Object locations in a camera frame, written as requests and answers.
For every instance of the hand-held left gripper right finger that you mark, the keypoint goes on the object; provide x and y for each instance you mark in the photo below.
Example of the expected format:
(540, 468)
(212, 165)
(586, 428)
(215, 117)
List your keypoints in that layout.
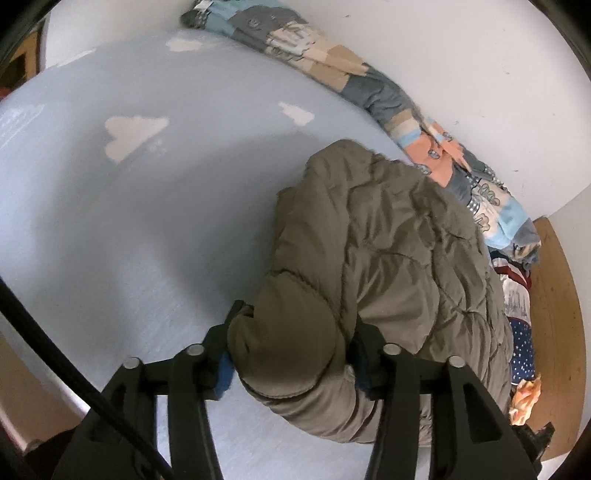
(364, 369)

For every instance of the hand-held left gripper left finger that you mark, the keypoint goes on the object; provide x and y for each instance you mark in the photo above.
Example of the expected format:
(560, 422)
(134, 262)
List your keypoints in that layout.
(224, 374)

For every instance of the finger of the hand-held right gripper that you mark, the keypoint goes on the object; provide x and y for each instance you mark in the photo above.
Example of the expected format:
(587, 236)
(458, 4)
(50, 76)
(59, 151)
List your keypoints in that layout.
(535, 443)

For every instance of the olive padded jacket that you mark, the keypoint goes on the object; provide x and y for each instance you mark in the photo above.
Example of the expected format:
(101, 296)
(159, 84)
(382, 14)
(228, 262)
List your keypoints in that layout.
(369, 254)

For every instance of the orange cloth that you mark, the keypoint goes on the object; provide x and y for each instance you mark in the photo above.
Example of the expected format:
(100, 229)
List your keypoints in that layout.
(526, 397)

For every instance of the wooden headboard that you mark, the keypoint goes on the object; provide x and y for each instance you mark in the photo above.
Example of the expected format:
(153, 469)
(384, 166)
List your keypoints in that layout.
(554, 323)

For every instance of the light blue cloud-print blanket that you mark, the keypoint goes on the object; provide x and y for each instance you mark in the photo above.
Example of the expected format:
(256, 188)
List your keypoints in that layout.
(138, 207)

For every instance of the patchwork print quilt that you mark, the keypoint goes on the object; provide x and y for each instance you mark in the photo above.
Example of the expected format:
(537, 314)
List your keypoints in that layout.
(383, 92)

